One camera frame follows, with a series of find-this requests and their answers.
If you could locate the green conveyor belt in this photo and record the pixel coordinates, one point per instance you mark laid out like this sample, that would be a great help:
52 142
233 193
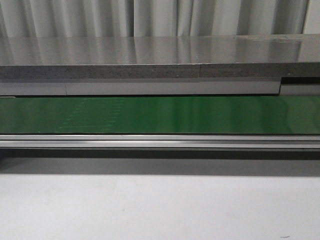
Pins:
283 115

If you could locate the grey stone-edged table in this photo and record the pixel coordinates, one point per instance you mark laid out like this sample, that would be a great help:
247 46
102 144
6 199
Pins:
69 58

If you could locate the grey pleated curtain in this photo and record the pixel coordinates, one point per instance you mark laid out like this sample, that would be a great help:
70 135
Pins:
161 18

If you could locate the rear aluminium conveyor rail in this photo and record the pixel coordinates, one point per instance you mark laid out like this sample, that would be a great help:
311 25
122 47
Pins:
292 86

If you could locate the aluminium conveyor rail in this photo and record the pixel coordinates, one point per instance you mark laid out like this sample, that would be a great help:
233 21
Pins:
307 142
292 86

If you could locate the front aluminium conveyor rail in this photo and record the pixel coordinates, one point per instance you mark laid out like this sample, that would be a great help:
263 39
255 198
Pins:
307 142

